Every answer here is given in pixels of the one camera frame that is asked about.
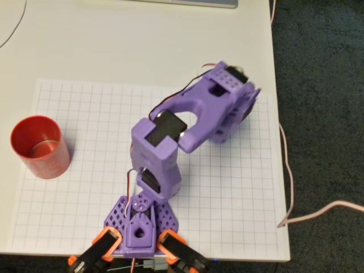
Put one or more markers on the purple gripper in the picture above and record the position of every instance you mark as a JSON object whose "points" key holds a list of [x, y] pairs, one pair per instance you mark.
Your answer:
{"points": [[247, 106]]}

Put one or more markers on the purple robot arm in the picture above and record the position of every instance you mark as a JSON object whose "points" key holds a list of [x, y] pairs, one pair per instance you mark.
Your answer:
{"points": [[159, 142]]}

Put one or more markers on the red cup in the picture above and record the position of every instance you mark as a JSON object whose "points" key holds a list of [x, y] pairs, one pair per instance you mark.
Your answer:
{"points": [[42, 148]]}

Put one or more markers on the black orange table clamp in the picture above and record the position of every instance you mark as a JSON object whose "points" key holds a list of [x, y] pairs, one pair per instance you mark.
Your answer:
{"points": [[94, 253], [182, 253]]}

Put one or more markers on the silver laptop edge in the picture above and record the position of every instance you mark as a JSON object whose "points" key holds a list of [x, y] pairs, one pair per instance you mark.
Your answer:
{"points": [[185, 3]]}

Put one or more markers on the white grid paper sheet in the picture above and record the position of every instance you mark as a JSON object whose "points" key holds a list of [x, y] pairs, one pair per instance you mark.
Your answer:
{"points": [[85, 199]]}

